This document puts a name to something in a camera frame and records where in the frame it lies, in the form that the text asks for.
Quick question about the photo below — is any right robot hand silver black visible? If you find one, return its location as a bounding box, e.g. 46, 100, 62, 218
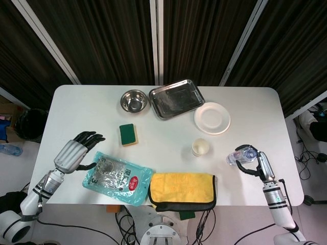
234, 144, 277, 183

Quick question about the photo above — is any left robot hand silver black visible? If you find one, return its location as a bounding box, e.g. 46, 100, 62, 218
53, 131, 106, 175

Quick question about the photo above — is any clear plastic water bottle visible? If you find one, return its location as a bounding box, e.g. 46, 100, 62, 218
226, 147, 258, 167

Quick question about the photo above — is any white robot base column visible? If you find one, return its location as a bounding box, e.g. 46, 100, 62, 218
139, 213, 189, 245

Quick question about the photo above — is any plastic bottle with blue label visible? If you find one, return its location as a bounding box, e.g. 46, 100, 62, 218
0, 143, 23, 157

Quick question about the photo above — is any white paper cup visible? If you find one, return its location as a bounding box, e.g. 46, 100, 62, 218
192, 138, 211, 157

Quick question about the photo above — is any black trash bin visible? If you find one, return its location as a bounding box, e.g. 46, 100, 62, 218
14, 108, 49, 140

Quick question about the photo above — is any teal packaged steel mesh cloth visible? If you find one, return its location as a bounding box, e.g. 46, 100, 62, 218
82, 151, 153, 207

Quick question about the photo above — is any black stand foot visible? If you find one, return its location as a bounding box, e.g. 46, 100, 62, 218
303, 194, 327, 206

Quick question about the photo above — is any white black floor equipment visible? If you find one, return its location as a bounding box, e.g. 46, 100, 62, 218
298, 111, 327, 141

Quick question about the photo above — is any green yellow sponge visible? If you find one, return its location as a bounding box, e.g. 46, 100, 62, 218
119, 123, 140, 148

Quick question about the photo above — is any blue bag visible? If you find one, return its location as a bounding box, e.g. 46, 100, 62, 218
0, 119, 10, 143

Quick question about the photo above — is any black floor object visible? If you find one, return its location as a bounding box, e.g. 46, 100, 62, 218
0, 191, 29, 208

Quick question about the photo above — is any white paper plate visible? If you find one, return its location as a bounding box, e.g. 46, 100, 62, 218
193, 102, 231, 135

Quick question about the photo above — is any brown cardboard box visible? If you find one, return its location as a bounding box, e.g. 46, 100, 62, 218
0, 96, 22, 120

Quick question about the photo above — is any stainless steel bowl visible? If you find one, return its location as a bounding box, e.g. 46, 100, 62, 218
120, 89, 148, 113

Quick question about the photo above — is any yellow grey microfiber towel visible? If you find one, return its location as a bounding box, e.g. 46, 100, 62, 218
148, 173, 217, 212

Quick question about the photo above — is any green pad under table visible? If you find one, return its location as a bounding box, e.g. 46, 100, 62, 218
178, 211, 196, 221

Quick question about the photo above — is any rectangular stainless steel tray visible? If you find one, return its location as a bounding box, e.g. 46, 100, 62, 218
148, 79, 206, 120

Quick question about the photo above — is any dark pleated curtain panel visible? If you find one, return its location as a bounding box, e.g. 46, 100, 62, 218
0, 0, 76, 103
25, 0, 156, 85
226, 0, 327, 117
163, 0, 259, 86

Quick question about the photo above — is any black floor cable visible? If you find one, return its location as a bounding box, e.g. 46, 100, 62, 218
293, 119, 327, 169

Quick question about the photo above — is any white partition post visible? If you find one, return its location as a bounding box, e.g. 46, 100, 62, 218
285, 91, 327, 120
218, 0, 269, 87
149, 0, 165, 86
11, 0, 81, 85
0, 86, 28, 106

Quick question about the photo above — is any black cable bundle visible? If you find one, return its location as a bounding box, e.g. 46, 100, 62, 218
114, 205, 144, 245
194, 204, 218, 245

